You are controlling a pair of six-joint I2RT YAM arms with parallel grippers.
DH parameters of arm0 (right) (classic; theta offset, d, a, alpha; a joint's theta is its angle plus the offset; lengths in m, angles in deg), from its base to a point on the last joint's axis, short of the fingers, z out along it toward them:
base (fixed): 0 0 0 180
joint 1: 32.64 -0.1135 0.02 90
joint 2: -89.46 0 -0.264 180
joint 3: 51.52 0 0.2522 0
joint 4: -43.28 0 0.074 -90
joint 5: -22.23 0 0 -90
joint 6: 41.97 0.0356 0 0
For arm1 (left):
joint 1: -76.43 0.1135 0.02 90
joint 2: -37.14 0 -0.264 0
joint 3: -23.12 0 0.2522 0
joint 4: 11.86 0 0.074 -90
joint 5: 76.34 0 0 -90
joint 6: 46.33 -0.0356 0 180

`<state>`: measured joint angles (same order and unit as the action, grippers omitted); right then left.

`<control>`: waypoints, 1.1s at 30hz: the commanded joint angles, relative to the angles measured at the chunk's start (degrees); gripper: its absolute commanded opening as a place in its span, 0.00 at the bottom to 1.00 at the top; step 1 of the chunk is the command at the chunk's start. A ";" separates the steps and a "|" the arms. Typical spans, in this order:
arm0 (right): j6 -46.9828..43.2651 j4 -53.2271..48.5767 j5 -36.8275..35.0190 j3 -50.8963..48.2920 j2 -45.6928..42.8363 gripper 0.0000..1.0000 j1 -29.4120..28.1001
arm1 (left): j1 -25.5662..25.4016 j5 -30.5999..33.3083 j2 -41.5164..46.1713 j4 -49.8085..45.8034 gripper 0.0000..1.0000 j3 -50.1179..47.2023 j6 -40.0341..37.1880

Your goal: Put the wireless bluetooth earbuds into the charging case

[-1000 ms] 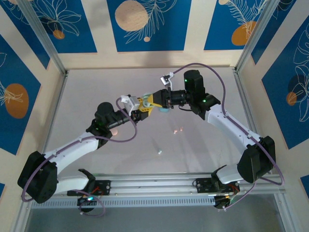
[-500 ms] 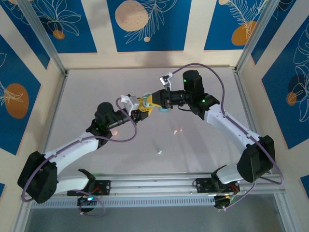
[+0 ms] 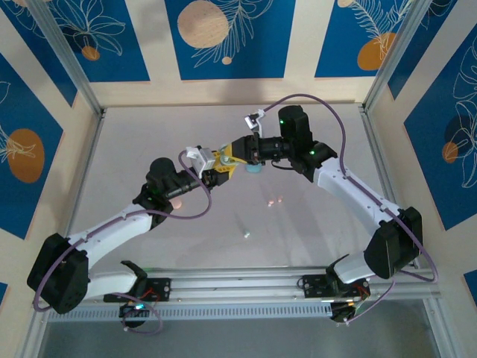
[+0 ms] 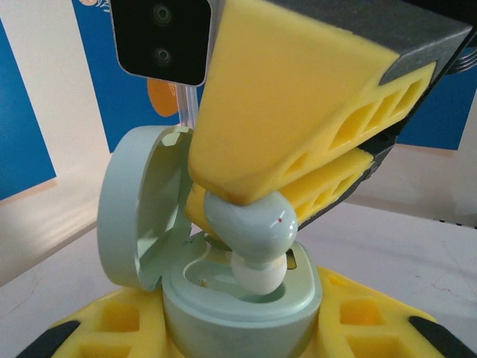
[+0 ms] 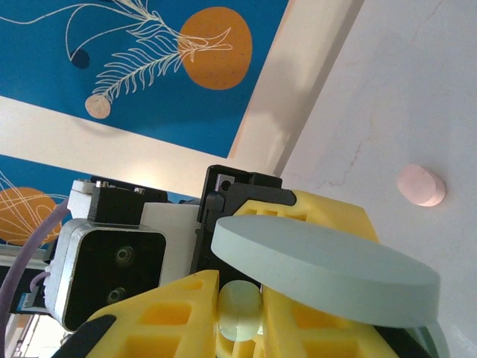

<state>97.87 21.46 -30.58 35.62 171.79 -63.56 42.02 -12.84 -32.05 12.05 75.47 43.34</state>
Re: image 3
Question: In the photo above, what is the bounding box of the blue poster large beige circle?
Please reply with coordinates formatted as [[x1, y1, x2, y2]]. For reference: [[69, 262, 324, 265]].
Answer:
[[165, 0, 296, 81]]

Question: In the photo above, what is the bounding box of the blue poster orange circle feather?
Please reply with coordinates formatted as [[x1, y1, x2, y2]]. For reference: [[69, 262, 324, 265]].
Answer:
[[315, 0, 413, 78]]

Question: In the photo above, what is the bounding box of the blue poster white flower print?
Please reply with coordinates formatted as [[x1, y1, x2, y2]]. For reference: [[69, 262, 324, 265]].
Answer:
[[37, 0, 151, 82]]

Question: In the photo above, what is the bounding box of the small circuit board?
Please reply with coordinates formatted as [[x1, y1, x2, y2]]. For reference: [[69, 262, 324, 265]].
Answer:
[[118, 301, 151, 330], [329, 298, 373, 325]]

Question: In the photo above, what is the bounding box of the blue poster dark circle flower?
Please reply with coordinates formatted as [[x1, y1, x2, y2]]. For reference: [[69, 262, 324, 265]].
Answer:
[[403, 35, 477, 231]]

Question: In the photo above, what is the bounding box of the blue poster white line print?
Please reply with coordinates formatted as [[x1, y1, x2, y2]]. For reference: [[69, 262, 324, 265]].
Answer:
[[387, 0, 477, 101], [0, 5, 78, 108]]

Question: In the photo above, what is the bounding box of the aluminium table side rail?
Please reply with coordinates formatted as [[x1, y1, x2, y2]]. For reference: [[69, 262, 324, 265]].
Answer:
[[20, 107, 107, 358], [359, 106, 458, 358]]

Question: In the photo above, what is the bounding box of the aluminium arm base rail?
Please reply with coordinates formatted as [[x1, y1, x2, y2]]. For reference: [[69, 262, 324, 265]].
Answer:
[[85, 265, 385, 304]]

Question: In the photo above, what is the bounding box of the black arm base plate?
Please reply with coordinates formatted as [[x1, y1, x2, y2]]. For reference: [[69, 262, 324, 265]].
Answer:
[[143, 277, 173, 304], [302, 274, 338, 299]]

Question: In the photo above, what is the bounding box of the aluminium frame post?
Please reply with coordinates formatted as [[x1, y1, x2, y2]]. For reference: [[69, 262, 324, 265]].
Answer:
[[361, 0, 458, 112], [25, 0, 107, 115]]

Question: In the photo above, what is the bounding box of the grey slotted cable duct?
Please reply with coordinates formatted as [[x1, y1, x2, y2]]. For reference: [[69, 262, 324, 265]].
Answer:
[[46, 300, 373, 320]]

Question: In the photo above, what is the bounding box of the blue floral wall poster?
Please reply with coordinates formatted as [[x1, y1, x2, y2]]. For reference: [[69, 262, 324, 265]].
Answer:
[[0, 53, 65, 240]]

